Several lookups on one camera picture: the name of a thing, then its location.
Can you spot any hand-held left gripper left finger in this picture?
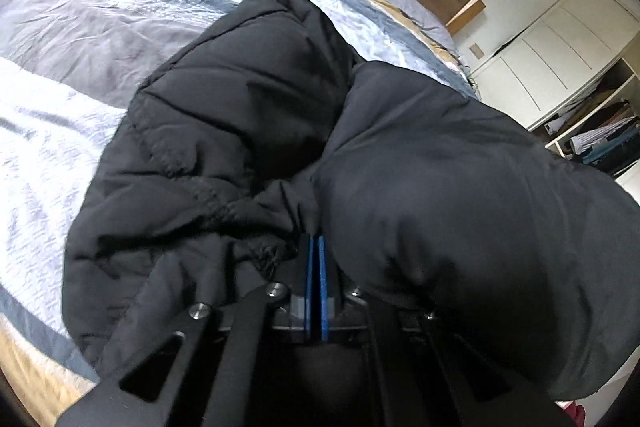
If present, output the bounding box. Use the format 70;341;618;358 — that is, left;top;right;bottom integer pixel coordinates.
55;233;314;427

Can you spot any dark red cloth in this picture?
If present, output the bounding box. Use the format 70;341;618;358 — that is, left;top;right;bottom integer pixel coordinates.
560;399;597;427

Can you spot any white wardrobe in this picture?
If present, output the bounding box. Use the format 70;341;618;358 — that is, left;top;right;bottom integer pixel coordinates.
470;0;640;190

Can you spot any striped duvet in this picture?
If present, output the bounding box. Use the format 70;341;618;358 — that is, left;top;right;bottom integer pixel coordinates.
0;0;475;427

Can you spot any black puffer coat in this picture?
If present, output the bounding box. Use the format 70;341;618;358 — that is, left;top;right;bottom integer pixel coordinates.
61;0;640;403

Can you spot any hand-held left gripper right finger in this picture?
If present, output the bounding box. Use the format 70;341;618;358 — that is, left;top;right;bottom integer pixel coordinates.
319;234;576;427

